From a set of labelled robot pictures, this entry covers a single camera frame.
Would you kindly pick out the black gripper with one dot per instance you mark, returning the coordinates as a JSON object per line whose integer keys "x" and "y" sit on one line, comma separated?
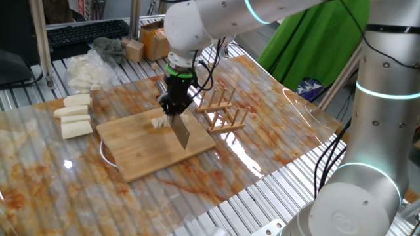
{"x": 180, "y": 93}

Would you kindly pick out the steel cleaver knife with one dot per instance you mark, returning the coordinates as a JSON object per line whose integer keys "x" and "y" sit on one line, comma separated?
{"x": 182, "y": 132}

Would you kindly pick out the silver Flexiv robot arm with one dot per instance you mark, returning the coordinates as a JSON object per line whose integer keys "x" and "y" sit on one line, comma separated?
{"x": 377, "y": 131}

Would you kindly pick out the thin white radish slice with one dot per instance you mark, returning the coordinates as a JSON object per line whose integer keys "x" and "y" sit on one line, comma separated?
{"x": 165, "y": 121}
{"x": 160, "y": 122}
{"x": 154, "y": 123}

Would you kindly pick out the small white radish bit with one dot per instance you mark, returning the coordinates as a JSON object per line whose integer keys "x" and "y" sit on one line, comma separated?
{"x": 95, "y": 87}

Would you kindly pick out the plastic bag of radish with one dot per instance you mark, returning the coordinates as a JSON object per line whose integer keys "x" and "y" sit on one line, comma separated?
{"x": 85, "y": 72}

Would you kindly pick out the white radish chunk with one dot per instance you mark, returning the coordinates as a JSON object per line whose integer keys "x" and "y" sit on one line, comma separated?
{"x": 75, "y": 119}
{"x": 70, "y": 111}
{"x": 75, "y": 129}
{"x": 77, "y": 100}

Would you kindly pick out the tiny tan block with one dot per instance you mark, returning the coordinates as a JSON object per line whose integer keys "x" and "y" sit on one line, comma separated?
{"x": 155, "y": 66}

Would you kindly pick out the wooden peg knife rack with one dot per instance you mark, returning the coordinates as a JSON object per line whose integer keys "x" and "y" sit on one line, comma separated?
{"x": 226, "y": 126}

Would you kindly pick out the wooden cutting board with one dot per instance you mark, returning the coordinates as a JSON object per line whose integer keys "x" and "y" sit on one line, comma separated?
{"x": 138, "y": 150}

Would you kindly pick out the taped cardboard box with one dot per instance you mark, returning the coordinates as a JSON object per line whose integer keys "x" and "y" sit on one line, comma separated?
{"x": 152, "y": 42}

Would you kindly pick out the small wooden block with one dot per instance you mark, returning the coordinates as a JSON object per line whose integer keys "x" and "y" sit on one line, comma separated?
{"x": 134, "y": 50}

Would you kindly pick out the small tan block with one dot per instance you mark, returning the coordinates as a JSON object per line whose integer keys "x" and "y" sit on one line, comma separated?
{"x": 125, "y": 43}

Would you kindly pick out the grey green rag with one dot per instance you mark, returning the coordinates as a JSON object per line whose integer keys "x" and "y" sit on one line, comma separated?
{"x": 110, "y": 47}

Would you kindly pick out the black keyboard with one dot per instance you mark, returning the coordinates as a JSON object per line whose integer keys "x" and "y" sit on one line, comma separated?
{"x": 85, "y": 32}

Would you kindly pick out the blue white patterned bag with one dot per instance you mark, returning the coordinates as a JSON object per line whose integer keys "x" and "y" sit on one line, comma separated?
{"x": 308, "y": 90}

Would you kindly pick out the green cloth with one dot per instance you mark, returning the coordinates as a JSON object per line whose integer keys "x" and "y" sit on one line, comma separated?
{"x": 311, "y": 52}

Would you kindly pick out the marble pattern table mat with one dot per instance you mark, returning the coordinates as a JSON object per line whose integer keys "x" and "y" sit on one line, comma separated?
{"x": 49, "y": 196}

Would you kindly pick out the black computer monitor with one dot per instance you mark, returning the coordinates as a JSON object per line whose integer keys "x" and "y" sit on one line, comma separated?
{"x": 16, "y": 26}

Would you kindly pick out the aluminium frame post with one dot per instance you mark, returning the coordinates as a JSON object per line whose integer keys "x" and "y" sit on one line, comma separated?
{"x": 41, "y": 39}
{"x": 338, "y": 82}
{"x": 134, "y": 19}

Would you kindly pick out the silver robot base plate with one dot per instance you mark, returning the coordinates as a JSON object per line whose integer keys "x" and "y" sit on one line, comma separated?
{"x": 269, "y": 227}

